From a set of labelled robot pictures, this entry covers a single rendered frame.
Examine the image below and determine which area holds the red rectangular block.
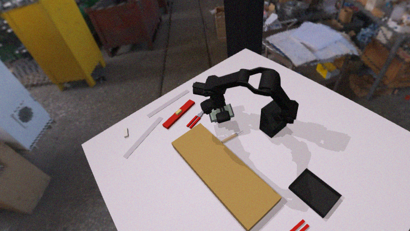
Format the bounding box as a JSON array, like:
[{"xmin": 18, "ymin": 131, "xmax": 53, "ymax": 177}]
[{"xmin": 162, "ymin": 99, "xmax": 195, "ymax": 129}]

